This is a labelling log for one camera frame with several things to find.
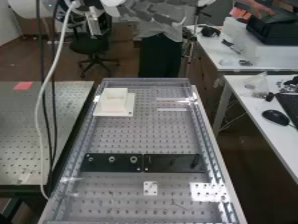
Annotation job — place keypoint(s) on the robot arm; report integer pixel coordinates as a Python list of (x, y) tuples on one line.
[(31, 6)]

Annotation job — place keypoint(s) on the small white box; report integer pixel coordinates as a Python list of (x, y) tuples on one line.
[(114, 98)]

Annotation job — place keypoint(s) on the clear box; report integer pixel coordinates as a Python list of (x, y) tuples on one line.
[(208, 140)]

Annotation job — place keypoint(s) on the plain black plate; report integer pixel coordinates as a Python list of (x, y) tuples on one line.
[(164, 164)]

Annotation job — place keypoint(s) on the person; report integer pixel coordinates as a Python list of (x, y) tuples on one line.
[(160, 53)]

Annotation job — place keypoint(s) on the black plate with round holes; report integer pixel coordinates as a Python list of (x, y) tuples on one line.
[(101, 165)]

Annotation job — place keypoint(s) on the small white square plate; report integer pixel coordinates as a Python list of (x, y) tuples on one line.
[(151, 188)]

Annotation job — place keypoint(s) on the black office chair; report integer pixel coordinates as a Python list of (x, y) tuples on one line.
[(91, 45)]

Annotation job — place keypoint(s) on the small crumpled plastic bag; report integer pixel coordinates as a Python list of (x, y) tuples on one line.
[(257, 85)]

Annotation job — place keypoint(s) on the long white desk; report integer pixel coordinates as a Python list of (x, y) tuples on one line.
[(261, 133)]

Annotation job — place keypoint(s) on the black headphones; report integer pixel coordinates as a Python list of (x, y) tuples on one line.
[(211, 31)]

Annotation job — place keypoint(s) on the black computer mouse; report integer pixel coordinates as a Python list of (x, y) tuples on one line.
[(275, 117)]

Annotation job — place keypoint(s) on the red paper note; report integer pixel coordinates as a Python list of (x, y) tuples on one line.
[(23, 86)]

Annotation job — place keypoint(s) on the clear plastic bag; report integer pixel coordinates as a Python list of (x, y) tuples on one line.
[(240, 33)]

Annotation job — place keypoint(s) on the dark keyboard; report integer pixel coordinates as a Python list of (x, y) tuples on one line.
[(291, 108)]

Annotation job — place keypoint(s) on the black case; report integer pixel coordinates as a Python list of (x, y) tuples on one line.
[(275, 30)]

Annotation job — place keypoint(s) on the person's hand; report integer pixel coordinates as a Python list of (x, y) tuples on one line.
[(260, 6)]

